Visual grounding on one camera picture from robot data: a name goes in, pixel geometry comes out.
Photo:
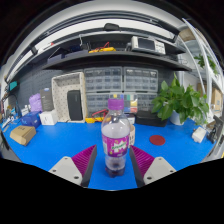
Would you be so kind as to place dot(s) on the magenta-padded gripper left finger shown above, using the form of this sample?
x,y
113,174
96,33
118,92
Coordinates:
x,y
75,168

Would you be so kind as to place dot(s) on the purple bag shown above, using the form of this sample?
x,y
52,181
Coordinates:
x,y
35,102

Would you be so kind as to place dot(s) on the dark workbench shelf unit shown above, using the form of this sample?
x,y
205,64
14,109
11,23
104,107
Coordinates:
x,y
100,58

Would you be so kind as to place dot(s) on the clear bottle with purple cap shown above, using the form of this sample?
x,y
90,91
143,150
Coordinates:
x,y
115,133

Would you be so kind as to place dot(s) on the white charger block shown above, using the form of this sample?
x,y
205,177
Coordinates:
x,y
199,134

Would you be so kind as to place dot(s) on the black rectangular device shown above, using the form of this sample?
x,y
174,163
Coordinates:
x,y
75,105

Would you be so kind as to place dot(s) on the flat round red coaster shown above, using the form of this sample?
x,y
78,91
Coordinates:
x,y
157,140

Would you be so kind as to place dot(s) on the green potted plant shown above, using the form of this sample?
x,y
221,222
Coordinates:
x,y
176,100

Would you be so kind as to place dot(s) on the brown cardboard box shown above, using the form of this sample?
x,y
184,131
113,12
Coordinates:
x,y
22,135

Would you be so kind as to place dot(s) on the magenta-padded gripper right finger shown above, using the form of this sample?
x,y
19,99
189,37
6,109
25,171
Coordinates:
x,y
150,168

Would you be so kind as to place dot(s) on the dark upright box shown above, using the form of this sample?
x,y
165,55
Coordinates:
x,y
46,99

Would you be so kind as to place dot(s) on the black case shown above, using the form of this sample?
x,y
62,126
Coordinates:
x,y
150,119

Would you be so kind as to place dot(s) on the yellow multimeter with red leads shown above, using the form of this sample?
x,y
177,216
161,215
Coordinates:
x,y
90,120

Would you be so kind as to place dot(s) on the white metal rack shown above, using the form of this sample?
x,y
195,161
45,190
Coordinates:
x,y
208,76

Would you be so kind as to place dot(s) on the black metal stand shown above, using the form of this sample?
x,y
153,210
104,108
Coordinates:
x,y
216,128

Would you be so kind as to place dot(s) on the white box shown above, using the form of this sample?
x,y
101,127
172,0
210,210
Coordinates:
x,y
48,118

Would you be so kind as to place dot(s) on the blue box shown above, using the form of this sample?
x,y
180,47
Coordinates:
x,y
30,119

